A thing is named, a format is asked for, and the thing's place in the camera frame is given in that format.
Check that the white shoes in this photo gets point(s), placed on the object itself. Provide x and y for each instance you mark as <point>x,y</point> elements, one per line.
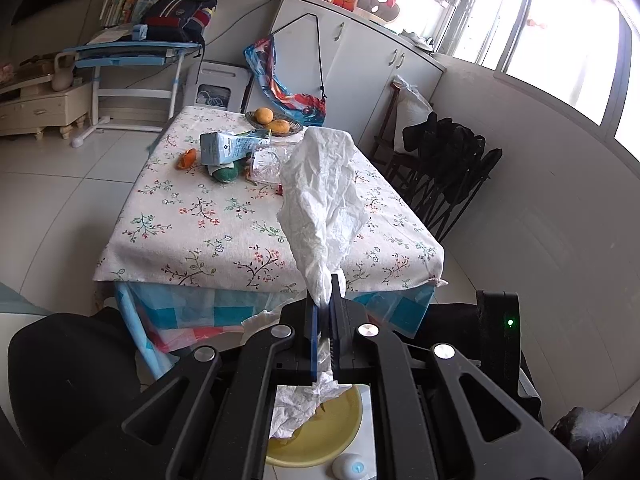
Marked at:
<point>417,39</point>

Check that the yellow mango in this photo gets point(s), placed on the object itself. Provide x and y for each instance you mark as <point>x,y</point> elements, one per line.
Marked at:
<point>263,115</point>
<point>279,126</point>

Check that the floral tablecloth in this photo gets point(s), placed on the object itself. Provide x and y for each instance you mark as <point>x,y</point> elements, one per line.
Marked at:
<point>200,220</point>

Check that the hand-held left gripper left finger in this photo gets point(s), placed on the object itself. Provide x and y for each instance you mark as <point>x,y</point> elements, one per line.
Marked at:
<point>314,332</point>

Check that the blue white milk carton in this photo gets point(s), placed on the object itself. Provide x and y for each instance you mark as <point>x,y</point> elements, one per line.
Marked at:
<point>225,147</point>

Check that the dark fruit plate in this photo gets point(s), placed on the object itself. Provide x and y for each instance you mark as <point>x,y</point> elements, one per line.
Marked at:
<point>297,129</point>

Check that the small orange toy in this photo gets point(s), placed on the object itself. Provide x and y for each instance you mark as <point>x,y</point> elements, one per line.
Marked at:
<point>186,159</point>

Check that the yellow plastic basin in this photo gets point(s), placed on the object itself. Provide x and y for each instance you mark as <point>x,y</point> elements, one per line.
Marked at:
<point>325,435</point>

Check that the window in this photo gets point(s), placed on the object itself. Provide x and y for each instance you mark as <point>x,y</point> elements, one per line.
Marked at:
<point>550,35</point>

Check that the white bag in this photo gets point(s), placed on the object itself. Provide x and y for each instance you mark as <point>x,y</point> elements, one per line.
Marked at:
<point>412,110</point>

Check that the white round device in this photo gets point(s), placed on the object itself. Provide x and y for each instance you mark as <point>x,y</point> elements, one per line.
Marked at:
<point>347,466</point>

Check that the row of books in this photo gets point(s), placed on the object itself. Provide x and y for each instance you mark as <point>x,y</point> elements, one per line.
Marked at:
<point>120,5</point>

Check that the white cabinet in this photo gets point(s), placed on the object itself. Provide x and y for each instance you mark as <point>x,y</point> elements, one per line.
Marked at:
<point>360,60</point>

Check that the green fruit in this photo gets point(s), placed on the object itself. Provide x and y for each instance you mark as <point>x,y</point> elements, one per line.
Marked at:
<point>225,174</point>

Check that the blue checked under cloth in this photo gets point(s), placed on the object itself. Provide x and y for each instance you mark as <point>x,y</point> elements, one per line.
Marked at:
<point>225,310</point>

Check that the wooden chair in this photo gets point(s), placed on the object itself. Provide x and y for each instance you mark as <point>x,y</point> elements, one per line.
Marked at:
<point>387,135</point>

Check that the colourful plastic bag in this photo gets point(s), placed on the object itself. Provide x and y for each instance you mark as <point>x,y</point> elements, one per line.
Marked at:
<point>270,70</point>

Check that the clear plastic bottle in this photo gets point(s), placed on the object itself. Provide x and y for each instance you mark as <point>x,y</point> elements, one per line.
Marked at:
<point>265,165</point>

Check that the cream drawer cabinet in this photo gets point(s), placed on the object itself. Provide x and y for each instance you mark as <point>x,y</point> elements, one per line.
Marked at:
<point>35,110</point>

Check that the black plastic bag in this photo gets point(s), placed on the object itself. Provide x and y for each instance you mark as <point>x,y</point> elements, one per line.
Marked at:
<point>590,430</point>

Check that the dark striped backpack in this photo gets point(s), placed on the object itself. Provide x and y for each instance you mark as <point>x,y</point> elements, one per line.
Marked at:
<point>175,15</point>

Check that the black office chair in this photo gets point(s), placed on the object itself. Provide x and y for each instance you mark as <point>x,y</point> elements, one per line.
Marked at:
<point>65,375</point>

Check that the white step stool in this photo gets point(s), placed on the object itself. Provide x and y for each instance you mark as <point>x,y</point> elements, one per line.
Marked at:
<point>215,82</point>

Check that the black folding chairs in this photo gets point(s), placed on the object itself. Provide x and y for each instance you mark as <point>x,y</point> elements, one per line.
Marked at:
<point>450,170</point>

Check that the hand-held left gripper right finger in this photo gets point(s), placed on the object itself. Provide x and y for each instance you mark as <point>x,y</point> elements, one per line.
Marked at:
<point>334,332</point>

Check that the blue study desk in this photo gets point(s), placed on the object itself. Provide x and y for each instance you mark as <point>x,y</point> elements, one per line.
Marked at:
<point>125,52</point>

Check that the beige jug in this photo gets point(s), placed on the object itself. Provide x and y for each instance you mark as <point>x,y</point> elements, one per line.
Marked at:
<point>62,77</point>

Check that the white tissue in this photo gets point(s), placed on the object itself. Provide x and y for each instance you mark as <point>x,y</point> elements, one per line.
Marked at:
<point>320,185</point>

